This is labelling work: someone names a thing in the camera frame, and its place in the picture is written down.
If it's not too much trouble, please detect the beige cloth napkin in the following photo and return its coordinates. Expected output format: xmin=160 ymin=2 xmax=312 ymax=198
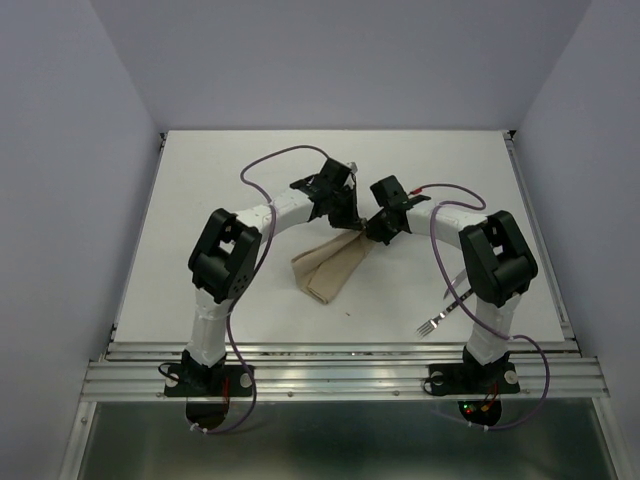
xmin=291 ymin=231 xmax=376 ymax=305

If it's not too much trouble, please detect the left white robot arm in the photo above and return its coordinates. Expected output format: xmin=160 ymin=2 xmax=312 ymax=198
xmin=181 ymin=158 xmax=364 ymax=394

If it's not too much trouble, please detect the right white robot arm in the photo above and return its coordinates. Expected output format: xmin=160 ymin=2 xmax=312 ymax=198
xmin=366 ymin=176 xmax=538 ymax=390

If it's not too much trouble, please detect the steel knife black handle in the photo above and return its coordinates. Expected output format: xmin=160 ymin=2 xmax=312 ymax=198
xmin=443 ymin=269 xmax=467 ymax=299

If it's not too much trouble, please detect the steel fork black handle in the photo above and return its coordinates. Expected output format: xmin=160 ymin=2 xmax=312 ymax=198
xmin=415 ymin=289 xmax=474 ymax=338

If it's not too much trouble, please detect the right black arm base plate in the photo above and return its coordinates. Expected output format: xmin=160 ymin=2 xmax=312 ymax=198
xmin=422 ymin=362 xmax=521 ymax=397

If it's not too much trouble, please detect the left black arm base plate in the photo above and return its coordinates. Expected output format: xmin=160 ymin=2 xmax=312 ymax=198
xmin=158 ymin=362 xmax=253 ymax=398

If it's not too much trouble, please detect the aluminium front rail frame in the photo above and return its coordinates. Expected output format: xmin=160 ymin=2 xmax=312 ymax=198
xmin=81 ymin=340 xmax=609 ymax=402

